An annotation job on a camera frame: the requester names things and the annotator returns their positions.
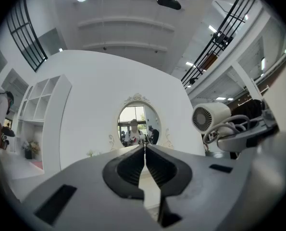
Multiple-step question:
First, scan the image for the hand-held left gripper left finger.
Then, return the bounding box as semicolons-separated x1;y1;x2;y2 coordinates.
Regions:
20;144;158;231

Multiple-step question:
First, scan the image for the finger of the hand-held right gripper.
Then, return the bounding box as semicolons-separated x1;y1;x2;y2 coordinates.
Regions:
230;99;278;129
216;125;280;154

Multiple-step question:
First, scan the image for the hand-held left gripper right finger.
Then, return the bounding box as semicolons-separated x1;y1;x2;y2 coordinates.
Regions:
146;144;255;231

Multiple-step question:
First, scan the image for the white hair dryer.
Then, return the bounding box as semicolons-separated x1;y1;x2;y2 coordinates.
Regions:
191;102;253;145

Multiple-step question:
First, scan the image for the pink and white flower arrangement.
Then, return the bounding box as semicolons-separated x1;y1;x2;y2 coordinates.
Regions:
22;140;41;160

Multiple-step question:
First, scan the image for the black balcony railing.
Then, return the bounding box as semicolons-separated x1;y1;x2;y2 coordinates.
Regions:
180;0;259;89

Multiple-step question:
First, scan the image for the white shelf unit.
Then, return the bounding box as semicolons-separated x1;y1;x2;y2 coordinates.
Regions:
15;74;73;173

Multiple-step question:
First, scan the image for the black window grille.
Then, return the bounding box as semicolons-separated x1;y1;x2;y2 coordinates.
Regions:
5;0;49;73

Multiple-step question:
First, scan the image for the oval mirror with cream frame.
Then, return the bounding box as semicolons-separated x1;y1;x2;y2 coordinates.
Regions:
108;92;174;153

